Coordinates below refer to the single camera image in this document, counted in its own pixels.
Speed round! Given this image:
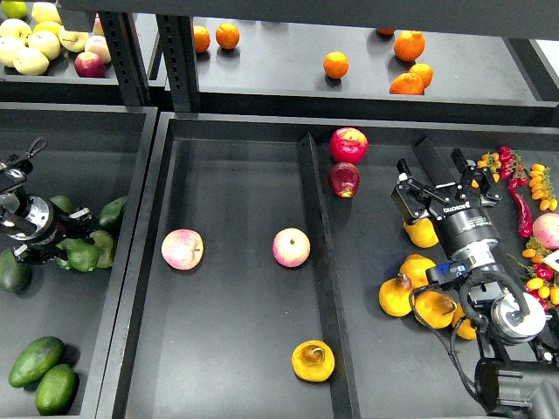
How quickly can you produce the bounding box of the black bin divider left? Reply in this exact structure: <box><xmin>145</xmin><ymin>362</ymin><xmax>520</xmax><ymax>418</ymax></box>
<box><xmin>296</xmin><ymin>133</ymin><xmax>361</xmax><ymax>418</ymax></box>

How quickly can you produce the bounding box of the orange cherry tomato bunch left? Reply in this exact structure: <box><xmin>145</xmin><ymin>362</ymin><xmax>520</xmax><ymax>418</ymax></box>
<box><xmin>477</xmin><ymin>152</ymin><xmax>501</xmax><ymax>182</ymax></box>

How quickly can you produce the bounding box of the large orange on shelf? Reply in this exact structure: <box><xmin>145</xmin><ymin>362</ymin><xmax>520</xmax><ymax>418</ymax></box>
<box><xmin>393</xmin><ymin>31</ymin><xmax>426</xmax><ymax>62</ymax></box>

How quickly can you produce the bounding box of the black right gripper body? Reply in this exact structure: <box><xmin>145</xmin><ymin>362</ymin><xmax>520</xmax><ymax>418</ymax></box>
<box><xmin>427</xmin><ymin>191</ymin><xmax>500</xmax><ymax>258</ymax></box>

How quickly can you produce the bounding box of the red cherry tomato bunch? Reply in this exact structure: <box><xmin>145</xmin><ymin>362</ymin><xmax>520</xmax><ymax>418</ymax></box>
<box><xmin>498</xmin><ymin>146</ymin><xmax>528</xmax><ymax>188</ymax></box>

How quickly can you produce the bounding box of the red apple upper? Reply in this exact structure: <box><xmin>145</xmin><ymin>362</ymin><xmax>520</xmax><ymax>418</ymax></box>
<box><xmin>329</xmin><ymin>127</ymin><xmax>369</xmax><ymax>165</ymax></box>

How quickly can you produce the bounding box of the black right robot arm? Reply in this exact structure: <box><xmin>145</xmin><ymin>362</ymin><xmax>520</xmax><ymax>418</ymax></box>
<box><xmin>392</xmin><ymin>139</ymin><xmax>558</xmax><ymax>418</ymax></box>

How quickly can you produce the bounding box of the red apple on shelf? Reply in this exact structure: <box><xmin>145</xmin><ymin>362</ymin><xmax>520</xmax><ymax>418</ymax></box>
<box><xmin>74</xmin><ymin>52</ymin><xmax>106</xmax><ymax>79</ymax></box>

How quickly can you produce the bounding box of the orange under shelf top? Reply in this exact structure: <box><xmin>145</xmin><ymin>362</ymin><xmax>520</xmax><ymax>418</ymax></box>
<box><xmin>376</xmin><ymin>28</ymin><xmax>395</xmax><ymax>37</ymax></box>

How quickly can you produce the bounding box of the pink apple middle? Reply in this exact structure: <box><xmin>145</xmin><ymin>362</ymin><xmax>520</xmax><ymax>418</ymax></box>
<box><xmin>273</xmin><ymin>228</ymin><xmax>310</xmax><ymax>268</ymax></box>

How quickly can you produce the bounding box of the dark red apple lower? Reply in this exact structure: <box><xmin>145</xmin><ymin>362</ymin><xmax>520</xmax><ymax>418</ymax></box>
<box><xmin>328</xmin><ymin>162</ymin><xmax>361</xmax><ymax>199</ymax></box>

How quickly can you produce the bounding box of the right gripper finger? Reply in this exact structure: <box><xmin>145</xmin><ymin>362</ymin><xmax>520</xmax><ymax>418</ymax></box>
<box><xmin>451</xmin><ymin>148</ymin><xmax>501</xmax><ymax>205</ymax></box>
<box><xmin>391</xmin><ymin>159</ymin><xmax>470</xmax><ymax>223</ymax></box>

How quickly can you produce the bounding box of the orange cherry tomato bunch right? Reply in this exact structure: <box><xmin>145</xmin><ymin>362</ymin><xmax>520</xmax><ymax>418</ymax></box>
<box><xmin>528</xmin><ymin>163</ymin><xmax>558</xmax><ymax>211</ymax></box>

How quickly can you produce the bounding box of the orange on shelf right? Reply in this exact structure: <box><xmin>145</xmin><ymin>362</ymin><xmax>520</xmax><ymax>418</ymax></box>
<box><xmin>409</xmin><ymin>63</ymin><xmax>434</xmax><ymax>89</ymax></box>

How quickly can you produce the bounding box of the pale yellow apple front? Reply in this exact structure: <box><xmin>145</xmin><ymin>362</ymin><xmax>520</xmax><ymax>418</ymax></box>
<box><xmin>13</xmin><ymin>47</ymin><xmax>50</xmax><ymax>76</ymax></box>

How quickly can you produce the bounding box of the pink peach right edge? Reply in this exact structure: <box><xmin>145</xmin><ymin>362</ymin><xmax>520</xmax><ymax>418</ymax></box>
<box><xmin>533</xmin><ymin>213</ymin><xmax>559</xmax><ymax>250</ymax></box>

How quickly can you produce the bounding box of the red chili pepper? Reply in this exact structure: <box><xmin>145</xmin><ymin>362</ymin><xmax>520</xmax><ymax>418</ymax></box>
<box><xmin>507</xmin><ymin>178</ymin><xmax>533</xmax><ymax>238</ymax></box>

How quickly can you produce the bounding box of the mixed cherry tomato bunch lower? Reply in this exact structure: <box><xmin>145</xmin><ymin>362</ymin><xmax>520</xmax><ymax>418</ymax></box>
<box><xmin>509</xmin><ymin>237</ymin><xmax>558</xmax><ymax>313</ymax></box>

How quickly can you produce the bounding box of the green avocado by bin wall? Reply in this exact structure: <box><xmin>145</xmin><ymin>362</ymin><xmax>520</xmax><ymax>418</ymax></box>
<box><xmin>99</xmin><ymin>196</ymin><xmax>128</xmax><ymax>232</ymax></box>

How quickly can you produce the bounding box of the dark green avocado far left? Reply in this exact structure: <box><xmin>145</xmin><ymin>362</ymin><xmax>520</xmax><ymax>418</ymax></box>
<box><xmin>1</xmin><ymin>249</ymin><xmax>31</xmax><ymax>292</ymax></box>

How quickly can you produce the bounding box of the orange on shelf front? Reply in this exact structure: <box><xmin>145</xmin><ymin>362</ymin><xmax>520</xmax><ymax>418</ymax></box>
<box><xmin>389</xmin><ymin>72</ymin><xmax>424</xmax><ymax>95</ymax></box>

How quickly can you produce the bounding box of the black left bin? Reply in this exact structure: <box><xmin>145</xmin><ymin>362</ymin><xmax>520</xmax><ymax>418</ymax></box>
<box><xmin>1</xmin><ymin>103</ymin><xmax>157</xmax><ymax>418</ymax></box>

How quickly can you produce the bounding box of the green avocado centre round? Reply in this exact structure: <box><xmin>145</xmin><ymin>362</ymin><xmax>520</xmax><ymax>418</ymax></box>
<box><xmin>91</xmin><ymin>230</ymin><xmax>116</xmax><ymax>269</ymax></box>

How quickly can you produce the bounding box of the white label card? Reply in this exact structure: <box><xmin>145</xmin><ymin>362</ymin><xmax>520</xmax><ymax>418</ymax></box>
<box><xmin>542</xmin><ymin>250</ymin><xmax>559</xmax><ymax>272</ymax></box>

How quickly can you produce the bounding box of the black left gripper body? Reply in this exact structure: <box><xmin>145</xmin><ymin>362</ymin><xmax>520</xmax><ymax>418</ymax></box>
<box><xmin>12</xmin><ymin>196</ymin><xmax>96</xmax><ymax>264</ymax></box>

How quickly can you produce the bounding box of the yellow pear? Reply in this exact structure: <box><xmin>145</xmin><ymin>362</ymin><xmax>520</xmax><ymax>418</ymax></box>
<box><xmin>412</xmin><ymin>291</ymin><xmax>458</xmax><ymax>329</ymax></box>
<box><xmin>399</xmin><ymin>253</ymin><xmax>436</xmax><ymax>289</ymax></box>
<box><xmin>403</xmin><ymin>218</ymin><xmax>439</xmax><ymax>248</ymax></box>
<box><xmin>451</xmin><ymin>304</ymin><xmax>477</xmax><ymax>340</ymax></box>
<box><xmin>378</xmin><ymin>272</ymin><xmax>412</xmax><ymax>317</ymax></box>
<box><xmin>291</xmin><ymin>340</ymin><xmax>335</xmax><ymax>382</ymax></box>

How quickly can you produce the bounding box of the orange cherry tomato bunch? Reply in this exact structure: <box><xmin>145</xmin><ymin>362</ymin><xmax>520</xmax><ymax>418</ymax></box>
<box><xmin>528</xmin><ymin>163</ymin><xmax>558</xmax><ymax>211</ymax></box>
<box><xmin>477</xmin><ymin>152</ymin><xmax>501</xmax><ymax>182</ymax></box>

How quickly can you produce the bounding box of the black upper shelf tray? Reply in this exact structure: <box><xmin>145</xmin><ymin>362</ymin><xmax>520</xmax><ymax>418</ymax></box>
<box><xmin>196</xmin><ymin>20</ymin><xmax>558</xmax><ymax>127</ymax></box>

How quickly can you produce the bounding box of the pink apple left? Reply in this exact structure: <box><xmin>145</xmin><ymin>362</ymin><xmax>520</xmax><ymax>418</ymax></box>
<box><xmin>161</xmin><ymin>229</ymin><xmax>204</xmax><ymax>271</ymax></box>

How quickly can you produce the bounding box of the black upper left tray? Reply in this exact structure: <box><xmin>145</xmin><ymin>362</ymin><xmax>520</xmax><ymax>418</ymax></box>
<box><xmin>0</xmin><ymin>2</ymin><xmax>162</xmax><ymax>107</ymax></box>

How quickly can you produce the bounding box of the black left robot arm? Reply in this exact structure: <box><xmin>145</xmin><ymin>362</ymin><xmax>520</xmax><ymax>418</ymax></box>
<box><xmin>1</xmin><ymin>137</ymin><xmax>97</xmax><ymax>264</ymax></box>

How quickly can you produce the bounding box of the orange on shelf centre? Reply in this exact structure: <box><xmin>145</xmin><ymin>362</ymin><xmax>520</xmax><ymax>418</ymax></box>
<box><xmin>323</xmin><ymin>52</ymin><xmax>349</xmax><ymax>79</ymax></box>

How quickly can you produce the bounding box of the pink apple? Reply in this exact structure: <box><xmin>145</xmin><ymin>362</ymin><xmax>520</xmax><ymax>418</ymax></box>
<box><xmin>161</xmin><ymin>229</ymin><xmax>204</xmax><ymax>271</ymax></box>
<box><xmin>273</xmin><ymin>228</ymin><xmax>310</xmax><ymax>268</ymax></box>

